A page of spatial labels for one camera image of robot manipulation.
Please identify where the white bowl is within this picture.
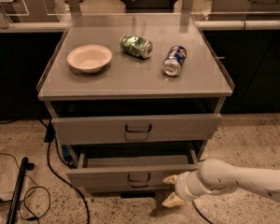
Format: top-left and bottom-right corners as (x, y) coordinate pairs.
(67, 45), (112, 74)

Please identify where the black pole on floor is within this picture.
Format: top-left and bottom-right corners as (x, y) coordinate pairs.
(6, 157), (29, 224)

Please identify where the black cable left floor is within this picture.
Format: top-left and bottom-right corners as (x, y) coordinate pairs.
(38, 119), (91, 224)

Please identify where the grey drawer cabinet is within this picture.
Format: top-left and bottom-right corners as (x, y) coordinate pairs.
(35, 12), (235, 147)

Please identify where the grey drawer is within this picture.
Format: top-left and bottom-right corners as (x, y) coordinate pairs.
(66, 153), (198, 193)
(52, 114), (221, 145)

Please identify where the grey top drawer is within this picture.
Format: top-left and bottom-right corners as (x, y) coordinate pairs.
(52, 114), (221, 145)

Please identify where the black cable floor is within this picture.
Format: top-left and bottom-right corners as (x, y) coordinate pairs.
(190, 200), (214, 224)
(38, 119), (91, 224)

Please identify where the blue soda can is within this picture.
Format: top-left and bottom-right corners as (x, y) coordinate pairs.
(162, 45), (187, 77)

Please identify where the thin black cable loop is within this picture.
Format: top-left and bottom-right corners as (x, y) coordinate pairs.
(0, 150), (52, 224)

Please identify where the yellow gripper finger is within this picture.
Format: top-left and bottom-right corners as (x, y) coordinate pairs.
(162, 192), (185, 208)
(162, 175), (177, 185)

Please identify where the green soda can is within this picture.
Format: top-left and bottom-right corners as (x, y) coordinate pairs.
(119, 35), (153, 59)

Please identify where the white horizontal rail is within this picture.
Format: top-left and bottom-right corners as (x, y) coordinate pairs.
(0, 21), (280, 33)

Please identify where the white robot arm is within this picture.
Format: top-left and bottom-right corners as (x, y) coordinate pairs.
(162, 159), (280, 208)

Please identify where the black cable right floor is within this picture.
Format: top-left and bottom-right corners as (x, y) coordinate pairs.
(190, 200), (214, 224)

